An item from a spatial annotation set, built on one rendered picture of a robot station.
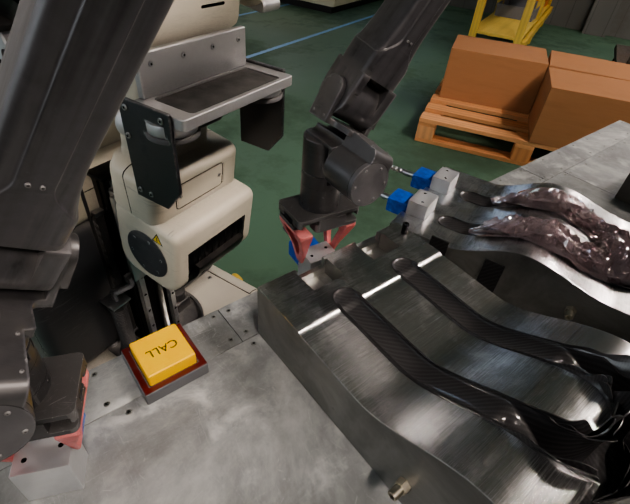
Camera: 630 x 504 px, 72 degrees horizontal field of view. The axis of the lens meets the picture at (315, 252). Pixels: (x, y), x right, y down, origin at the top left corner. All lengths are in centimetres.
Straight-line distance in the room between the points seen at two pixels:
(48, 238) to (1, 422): 11
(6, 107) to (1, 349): 15
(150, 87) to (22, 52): 45
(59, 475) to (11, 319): 21
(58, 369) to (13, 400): 15
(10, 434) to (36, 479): 19
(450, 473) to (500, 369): 14
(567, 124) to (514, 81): 60
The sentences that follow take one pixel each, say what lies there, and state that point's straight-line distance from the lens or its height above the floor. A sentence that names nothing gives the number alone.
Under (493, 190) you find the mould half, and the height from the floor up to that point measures 86.
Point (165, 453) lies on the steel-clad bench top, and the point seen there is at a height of 80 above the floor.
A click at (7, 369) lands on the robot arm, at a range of 32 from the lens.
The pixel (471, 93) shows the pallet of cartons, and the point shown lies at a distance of 351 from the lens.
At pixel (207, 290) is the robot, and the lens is 142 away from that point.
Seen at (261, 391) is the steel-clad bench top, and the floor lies 80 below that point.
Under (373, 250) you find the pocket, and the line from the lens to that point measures 67.
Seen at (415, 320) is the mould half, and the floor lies 88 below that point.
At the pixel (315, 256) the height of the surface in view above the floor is 85.
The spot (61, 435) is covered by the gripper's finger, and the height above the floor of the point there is 91.
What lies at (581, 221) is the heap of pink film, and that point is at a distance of 82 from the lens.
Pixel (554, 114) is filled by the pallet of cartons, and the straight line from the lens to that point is 304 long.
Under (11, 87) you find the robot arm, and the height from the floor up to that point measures 120.
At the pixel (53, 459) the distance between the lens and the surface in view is 51.
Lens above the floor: 128
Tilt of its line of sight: 40 degrees down
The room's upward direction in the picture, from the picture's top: 6 degrees clockwise
